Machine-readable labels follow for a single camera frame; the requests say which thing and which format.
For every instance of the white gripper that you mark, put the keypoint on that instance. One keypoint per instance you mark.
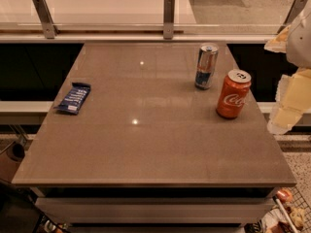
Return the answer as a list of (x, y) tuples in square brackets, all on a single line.
[(299, 43)]

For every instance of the orange coke can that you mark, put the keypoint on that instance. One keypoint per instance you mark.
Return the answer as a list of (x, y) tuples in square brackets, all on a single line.
[(235, 89)]

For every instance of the silver blue red bull can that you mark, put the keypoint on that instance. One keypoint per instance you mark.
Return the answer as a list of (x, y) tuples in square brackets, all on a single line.
[(206, 64)]

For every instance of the blue rxbar blueberry wrapper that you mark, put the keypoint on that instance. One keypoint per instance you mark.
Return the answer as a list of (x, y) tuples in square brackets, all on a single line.
[(74, 99)]

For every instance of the grey table drawer front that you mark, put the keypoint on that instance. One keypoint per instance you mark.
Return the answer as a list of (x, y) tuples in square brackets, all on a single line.
[(155, 210)]

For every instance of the dark round stool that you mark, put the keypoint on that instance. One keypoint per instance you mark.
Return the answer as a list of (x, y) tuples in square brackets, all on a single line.
[(16, 152)]

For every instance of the right metal railing bracket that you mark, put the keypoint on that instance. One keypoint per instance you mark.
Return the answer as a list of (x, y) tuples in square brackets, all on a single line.
[(295, 9)]

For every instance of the metal railing bracket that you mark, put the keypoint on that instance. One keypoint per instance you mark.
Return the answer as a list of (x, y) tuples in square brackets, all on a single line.
[(44, 15), (168, 19), (295, 9)]

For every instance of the middle metal railing bracket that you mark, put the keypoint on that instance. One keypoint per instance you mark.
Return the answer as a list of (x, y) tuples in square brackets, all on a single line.
[(168, 19)]

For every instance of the wire basket with snacks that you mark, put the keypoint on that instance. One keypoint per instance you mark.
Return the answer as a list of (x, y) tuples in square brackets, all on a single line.
[(290, 214)]

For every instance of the left metal railing bracket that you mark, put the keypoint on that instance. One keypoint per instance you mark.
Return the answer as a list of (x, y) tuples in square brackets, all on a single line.
[(44, 15)]

